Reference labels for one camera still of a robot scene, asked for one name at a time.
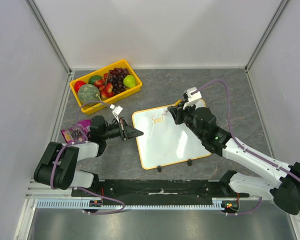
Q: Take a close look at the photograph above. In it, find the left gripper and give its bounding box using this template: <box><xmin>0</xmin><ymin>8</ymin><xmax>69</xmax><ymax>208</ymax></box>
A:
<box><xmin>101</xmin><ymin>117</ymin><xmax>143</xmax><ymax>141</ymax></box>

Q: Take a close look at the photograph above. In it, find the green lime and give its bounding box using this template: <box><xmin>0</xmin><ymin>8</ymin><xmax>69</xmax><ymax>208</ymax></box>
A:
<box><xmin>88</xmin><ymin>75</ymin><xmax>103</xmax><ymax>85</ymax></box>

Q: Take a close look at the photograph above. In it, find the white marker with yellow cap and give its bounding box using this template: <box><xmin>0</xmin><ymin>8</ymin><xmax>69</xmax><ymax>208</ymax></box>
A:
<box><xmin>162</xmin><ymin>99</ymin><xmax>182</xmax><ymax>115</ymax></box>

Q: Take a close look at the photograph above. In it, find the whiteboard with yellow frame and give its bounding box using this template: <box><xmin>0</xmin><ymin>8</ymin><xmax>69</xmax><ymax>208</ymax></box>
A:
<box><xmin>132</xmin><ymin>105</ymin><xmax>211</xmax><ymax>170</ymax></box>

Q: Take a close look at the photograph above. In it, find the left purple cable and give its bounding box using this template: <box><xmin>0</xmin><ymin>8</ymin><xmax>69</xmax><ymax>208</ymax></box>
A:
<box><xmin>50</xmin><ymin>100</ymin><xmax>126</xmax><ymax>216</ymax></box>

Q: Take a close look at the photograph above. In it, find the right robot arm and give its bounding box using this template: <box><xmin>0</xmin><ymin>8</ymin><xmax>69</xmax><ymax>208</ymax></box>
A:
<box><xmin>132</xmin><ymin>100</ymin><xmax>300</xmax><ymax>215</ymax></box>

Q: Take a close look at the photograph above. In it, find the yellow plastic bin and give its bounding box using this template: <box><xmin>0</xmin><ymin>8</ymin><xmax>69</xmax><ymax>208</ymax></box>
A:
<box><xmin>69</xmin><ymin>59</ymin><xmax>143</xmax><ymax>115</ymax></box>

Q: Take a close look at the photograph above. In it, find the green pear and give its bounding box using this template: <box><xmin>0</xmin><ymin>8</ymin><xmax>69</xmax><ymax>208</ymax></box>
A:
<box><xmin>123</xmin><ymin>75</ymin><xmax>137</xmax><ymax>89</ymax></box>

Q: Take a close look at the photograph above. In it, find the purple snack bag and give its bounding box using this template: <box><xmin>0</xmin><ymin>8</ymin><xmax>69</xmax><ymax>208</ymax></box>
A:
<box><xmin>60</xmin><ymin>119</ymin><xmax>92</xmax><ymax>144</ymax></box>

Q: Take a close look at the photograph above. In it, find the cable duct rail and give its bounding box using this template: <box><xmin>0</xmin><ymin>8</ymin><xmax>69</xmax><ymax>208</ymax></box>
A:
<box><xmin>36</xmin><ymin>198</ymin><xmax>225</xmax><ymax>211</ymax></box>

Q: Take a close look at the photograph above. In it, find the green melon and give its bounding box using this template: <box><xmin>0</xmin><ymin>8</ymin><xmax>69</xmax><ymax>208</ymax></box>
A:
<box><xmin>77</xmin><ymin>84</ymin><xmax>101</xmax><ymax>105</ymax></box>

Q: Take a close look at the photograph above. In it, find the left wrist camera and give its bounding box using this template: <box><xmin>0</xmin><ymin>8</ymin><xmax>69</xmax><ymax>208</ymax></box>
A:
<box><xmin>109</xmin><ymin>104</ymin><xmax>123</xmax><ymax>119</ymax></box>

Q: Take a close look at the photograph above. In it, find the red apple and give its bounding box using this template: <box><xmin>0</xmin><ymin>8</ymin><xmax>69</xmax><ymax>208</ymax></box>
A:
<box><xmin>74</xmin><ymin>80</ymin><xmax>86</xmax><ymax>93</ymax></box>

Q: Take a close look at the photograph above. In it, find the purple grape bunch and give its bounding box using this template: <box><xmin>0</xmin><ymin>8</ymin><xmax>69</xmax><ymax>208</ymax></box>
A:
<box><xmin>107</xmin><ymin>67</ymin><xmax>130</xmax><ymax>95</ymax></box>

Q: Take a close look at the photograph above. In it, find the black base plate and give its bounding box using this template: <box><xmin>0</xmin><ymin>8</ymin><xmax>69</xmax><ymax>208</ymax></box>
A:
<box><xmin>71</xmin><ymin>178</ymin><xmax>250</xmax><ymax>207</ymax></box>

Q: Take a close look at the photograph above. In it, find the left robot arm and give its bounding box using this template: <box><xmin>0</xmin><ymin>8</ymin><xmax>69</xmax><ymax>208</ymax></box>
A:
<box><xmin>33</xmin><ymin>115</ymin><xmax>144</xmax><ymax>197</ymax></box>

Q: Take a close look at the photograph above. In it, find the red cherries cluster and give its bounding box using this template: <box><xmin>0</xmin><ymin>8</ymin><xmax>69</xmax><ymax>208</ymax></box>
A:
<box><xmin>93</xmin><ymin>73</ymin><xmax>115</xmax><ymax>99</ymax></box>

